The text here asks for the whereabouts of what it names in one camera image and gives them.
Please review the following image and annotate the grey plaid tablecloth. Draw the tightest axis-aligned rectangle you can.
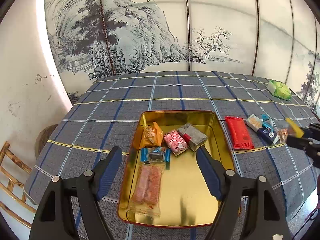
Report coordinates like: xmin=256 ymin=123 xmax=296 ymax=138
xmin=24 ymin=72 xmax=319 ymax=239

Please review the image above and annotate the clear long pastry packet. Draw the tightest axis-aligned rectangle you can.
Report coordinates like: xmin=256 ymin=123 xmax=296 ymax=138
xmin=127 ymin=163 xmax=164 ymax=217

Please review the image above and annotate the blue clear cookie wrapper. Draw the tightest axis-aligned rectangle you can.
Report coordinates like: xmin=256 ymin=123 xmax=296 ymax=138
xmin=261 ymin=114 xmax=274 ymax=131

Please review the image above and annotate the navy cracker packet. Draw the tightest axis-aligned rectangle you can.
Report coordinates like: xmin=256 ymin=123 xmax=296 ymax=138
xmin=245 ymin=114 xmax=279 ymax=146

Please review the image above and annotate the clear orange fried twist bag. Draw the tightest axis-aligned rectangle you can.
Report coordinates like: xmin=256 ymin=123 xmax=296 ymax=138
xmin=277 ymin=128 xmax=288 ymax=143

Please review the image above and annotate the red gold toffee tin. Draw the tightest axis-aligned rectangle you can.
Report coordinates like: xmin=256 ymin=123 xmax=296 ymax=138
xmin=118 ymin=110 xmax=234 ymax=228

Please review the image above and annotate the grey snack block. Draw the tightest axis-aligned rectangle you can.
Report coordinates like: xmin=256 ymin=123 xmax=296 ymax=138
xmin=177 ymin=123 xmax=208 ymax=152

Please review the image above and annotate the wooden chair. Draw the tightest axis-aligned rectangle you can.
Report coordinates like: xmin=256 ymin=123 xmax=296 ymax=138
xmin=1 ymin=141 xmax=36 ymax=229

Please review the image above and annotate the round wooden stool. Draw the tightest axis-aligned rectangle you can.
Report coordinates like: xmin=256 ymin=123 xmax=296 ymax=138
xmin=34 ymin=124 xmax=58 ymax=159

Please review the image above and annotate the painted folding screen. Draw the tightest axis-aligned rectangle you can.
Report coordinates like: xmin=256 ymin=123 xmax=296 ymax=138
xmin=44 ymin=0 xmax=319 ymax=111

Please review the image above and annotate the green tissue pack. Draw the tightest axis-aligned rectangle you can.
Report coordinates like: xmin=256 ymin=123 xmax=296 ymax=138
xmin=267 ymin=80 xmax=292 ymax=101

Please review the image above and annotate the pink white patterned snack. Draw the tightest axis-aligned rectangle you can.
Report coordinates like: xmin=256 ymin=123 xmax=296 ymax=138
xmin=163 ymin=130 xmax=188 ymax=157

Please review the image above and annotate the orange snack pouch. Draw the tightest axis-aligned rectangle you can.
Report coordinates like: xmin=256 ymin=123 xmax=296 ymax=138
xmin=132 ymin=122 xmax=163 ymax=150

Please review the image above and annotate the red snack packet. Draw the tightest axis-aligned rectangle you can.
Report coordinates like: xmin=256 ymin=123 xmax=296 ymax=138
xmin=225 ymin=116 xmax=254 ymax=150

